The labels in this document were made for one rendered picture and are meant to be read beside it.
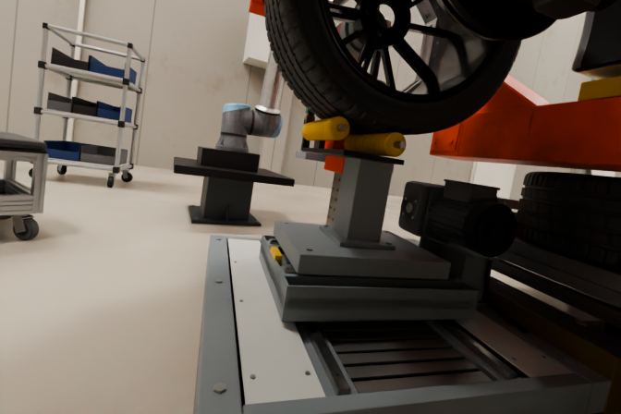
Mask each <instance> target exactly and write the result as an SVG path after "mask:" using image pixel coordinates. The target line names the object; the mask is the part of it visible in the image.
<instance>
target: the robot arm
mask: <svg viewBox="0 0 621 414"><path fill-rule="evenodd" d="M277 66H278V64H276V63H275V61H274V57H273V51H271V48H270V53H269V57H268V62H267V67H266V71H265V76H264V81H263V85H262V95H261V99H260V103H259V104H257V105H256V106H255V110H251V109H250V106H249V105H247V104H243V103H226V104H225V105H224V110H223V115H222V125H221V134H220V138H219V140H218V141H217V143H216V145H215V149H218V150H225V151H232V152H249V146H248V143H247V135H251V136H258V137H264V138H273V139H274V138H276V137H278V135H279V134H280V132H281V129H282V126H283V118H282V116H281V115H280V111H279V109H278V105H279V100H280V96H281V91H282V88H283V83H284V78H283V77H282V72H280V71H279V69H278V67H277Z"/></svg>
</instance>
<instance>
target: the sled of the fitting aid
mask: <svg viewBox="0 0 621 414"><path fill-rule="evenodd" d="M259 259H260V262H261V265H262V269H263V271H264V274H265V277H266V280H267V282H268V285H269V287H270V290H271V293H272V295H273V298H274V303H275V306H276V308H277V310H278V313H279V316H280V319H281V321H282V322H324V321H392V320H462V319H474V314H475V310H476V306H477V301H478V296H479V293H480V290H478V289H476V288H475V287H473V286H470V285H468V284H467V283H465V282H463V281H461V280H460V279H458V278H456V276H457V275H456V274H454V273H452V272H449V276H448V279H427V278H401V277H376V276H351V275H325V274H297V272H296V270H295V269H294V267H293V266H292V264H291V262H290V261H289V259H288V257H287V256H286V254H285V253H284V251H283V249H282V248H281V246H280V245H279V243H278V241H277V240H276V238H275V236H268V235H262V243H261V248H260V255H259Z"/></svg>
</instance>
